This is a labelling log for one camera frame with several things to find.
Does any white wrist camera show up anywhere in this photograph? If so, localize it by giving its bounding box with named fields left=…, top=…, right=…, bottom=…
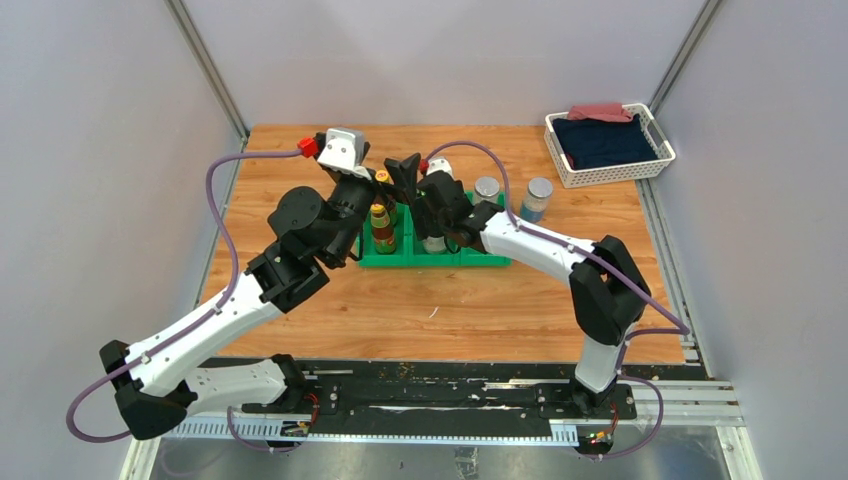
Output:
left=419, top=156, right=454, bottom=178
left=297, top=127, right=373, bottom=180

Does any pink folded cloth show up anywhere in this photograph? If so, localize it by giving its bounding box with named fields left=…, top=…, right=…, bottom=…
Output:
left=567, top=103, right=633, bottom=123

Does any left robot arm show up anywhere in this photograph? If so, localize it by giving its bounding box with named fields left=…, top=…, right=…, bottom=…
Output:
left=99, top=152, right=421, bottom=440

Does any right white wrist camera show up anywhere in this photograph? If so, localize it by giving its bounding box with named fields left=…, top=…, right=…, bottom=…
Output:
left=419, top=156, right=454, bottom=178

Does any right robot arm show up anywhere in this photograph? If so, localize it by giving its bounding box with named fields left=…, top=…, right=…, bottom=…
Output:
left=405, top=172, right=651, bottom=418

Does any green three-compartment plastic bin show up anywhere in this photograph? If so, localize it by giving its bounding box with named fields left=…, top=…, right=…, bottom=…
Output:
left=358, top=204, right=512, bottom=268

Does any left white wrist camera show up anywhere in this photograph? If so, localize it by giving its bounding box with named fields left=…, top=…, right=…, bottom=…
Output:
left=297, top=127, right=373, bottom=180

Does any aluminium rail frame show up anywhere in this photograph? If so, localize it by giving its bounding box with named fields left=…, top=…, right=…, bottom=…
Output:
left=119, top=370, right=763, bottom=480

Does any silver-lid jar in bin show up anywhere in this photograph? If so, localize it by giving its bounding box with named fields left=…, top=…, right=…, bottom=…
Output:
left=471, top=176, right=501, bottom=205

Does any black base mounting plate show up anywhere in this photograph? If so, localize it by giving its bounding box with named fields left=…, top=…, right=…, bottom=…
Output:
left=179, top=359, right=728, bottom=445

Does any black-spout seasoning jar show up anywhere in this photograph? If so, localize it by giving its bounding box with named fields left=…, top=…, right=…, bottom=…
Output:
left=422, top=236, right=448, bottom=255

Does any white perforated plastic basket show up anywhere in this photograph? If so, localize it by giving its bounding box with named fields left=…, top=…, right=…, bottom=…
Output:
left=544, top=103, right=676, bottom=188

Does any dark blue folded cloth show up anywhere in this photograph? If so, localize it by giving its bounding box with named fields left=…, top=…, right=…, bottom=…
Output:
left=551, top=114, right=658, bottom=170

